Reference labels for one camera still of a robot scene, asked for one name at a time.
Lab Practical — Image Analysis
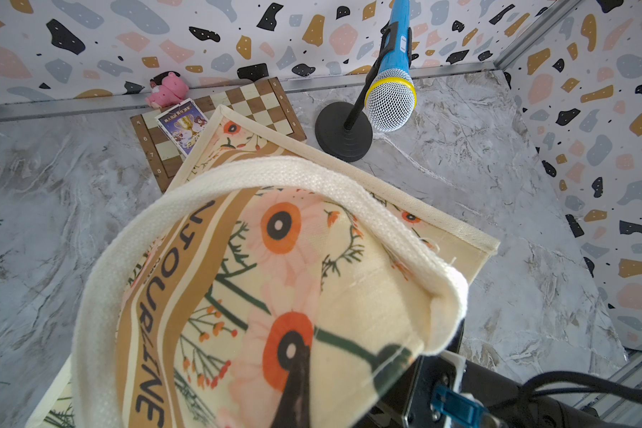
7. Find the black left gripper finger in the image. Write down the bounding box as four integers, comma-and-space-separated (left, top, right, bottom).
271, 343, 310, 428

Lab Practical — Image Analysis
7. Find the cream floral canvas tote bag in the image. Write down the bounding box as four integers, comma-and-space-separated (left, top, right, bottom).
28, 106, 499, 427

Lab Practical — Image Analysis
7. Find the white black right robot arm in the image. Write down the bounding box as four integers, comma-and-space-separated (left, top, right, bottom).
357, 332, 642, 427

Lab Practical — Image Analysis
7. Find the black microphone stand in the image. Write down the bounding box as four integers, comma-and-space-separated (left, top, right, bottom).
315, 22, 399, 163

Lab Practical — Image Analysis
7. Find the purple card box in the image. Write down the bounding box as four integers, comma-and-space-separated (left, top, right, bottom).
155, 99, 208, 156

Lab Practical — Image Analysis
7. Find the wooden chess board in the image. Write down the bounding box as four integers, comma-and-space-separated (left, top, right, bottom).
130, 78, 307, 192

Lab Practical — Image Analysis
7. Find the blue toy microphone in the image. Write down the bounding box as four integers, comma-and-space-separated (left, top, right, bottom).
365, 0, 417, 133

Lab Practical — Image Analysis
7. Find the small pink pig toy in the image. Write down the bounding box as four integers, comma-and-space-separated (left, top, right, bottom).
146, 71, 189, 109

